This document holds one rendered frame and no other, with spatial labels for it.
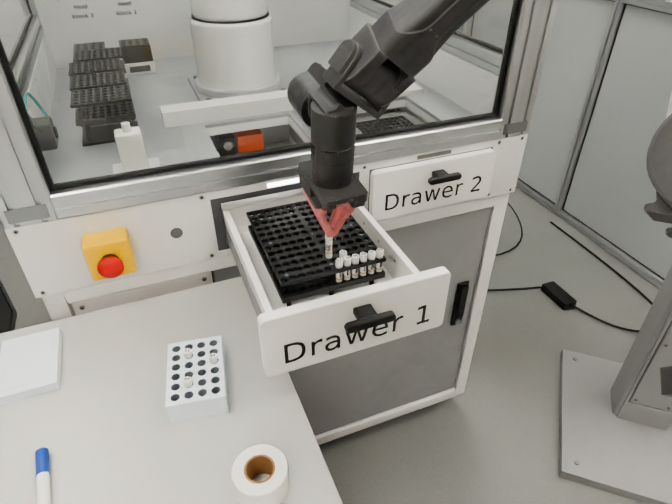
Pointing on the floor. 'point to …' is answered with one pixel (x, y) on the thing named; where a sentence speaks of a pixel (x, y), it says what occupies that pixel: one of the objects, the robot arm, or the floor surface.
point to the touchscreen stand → (621, 414)
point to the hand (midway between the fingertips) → (330, 229)
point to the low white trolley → (155, 410)
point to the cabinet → (389, 375)
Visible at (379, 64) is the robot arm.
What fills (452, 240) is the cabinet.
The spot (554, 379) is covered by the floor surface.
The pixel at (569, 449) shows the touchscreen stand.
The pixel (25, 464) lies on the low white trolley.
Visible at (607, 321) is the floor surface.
